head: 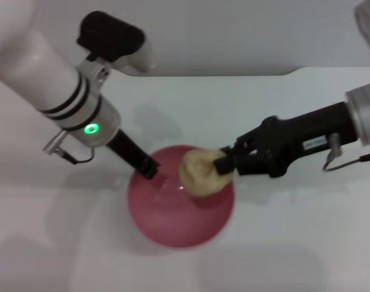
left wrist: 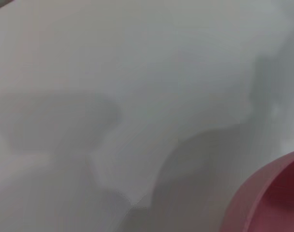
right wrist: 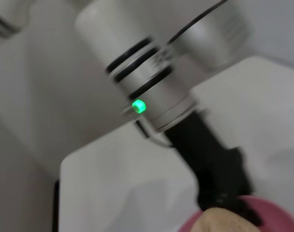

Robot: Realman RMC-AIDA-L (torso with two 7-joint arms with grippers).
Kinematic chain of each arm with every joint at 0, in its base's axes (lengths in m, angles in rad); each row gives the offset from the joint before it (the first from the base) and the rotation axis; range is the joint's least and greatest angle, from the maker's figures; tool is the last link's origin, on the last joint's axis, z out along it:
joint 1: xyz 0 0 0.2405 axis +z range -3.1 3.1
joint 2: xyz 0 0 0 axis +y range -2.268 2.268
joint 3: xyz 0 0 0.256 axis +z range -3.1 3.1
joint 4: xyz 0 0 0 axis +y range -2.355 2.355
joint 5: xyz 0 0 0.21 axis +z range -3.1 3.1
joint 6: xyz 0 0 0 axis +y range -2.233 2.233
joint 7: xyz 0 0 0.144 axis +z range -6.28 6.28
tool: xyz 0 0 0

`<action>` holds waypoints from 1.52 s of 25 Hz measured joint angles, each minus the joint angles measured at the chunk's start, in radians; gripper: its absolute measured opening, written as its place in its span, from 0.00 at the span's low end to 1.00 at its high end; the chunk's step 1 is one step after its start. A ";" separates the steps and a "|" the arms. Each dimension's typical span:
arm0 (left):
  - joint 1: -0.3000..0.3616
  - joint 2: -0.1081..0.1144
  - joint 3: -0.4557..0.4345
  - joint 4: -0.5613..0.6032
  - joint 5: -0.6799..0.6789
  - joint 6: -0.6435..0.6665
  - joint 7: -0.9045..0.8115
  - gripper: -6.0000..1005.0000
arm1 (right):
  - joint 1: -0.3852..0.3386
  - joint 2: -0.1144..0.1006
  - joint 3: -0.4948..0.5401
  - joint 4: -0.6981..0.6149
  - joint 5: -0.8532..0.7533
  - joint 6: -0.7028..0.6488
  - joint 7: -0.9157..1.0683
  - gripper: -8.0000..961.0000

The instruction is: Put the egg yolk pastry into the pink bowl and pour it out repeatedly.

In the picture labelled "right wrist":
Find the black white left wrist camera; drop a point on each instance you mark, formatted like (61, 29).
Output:
(210, 41)

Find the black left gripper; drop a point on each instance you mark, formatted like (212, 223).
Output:
(210, 164)

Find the beige egg yolk pastry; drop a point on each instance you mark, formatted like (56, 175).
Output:
(219, 221)

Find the pink plastic bowl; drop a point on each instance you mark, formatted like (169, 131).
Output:
(277, 217)

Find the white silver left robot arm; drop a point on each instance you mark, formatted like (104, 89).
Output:
(149, 79)

